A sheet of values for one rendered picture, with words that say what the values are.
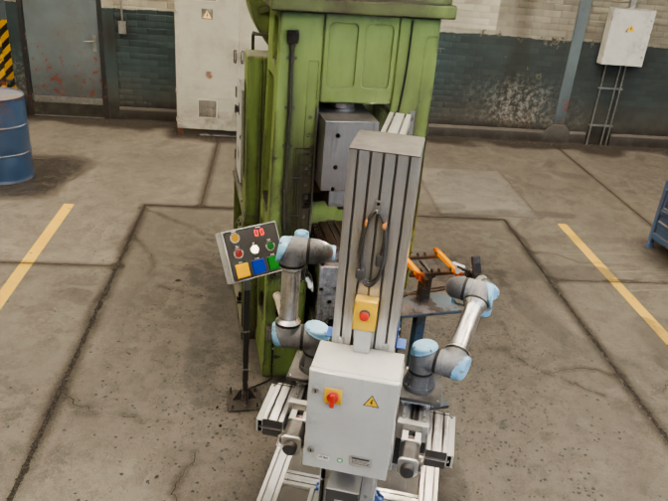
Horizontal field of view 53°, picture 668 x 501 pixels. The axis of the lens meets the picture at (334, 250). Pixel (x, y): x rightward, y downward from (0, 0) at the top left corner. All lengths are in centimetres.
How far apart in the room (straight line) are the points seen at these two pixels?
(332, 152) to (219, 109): 555
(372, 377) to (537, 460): 193
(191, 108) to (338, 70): 561
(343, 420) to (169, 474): 149
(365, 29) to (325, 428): 210
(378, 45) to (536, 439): 250
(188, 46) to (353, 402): 700
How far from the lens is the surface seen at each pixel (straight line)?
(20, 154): 777
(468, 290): 328
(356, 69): 377
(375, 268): 250
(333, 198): 381
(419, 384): 314
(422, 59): 387
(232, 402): 431
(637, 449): 462
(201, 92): 914
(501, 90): 1023
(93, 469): 399
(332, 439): 271
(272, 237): 375
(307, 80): 373
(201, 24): 898
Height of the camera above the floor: 272
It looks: 26 degrees down
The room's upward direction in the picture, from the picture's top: 5 degrees clockwise
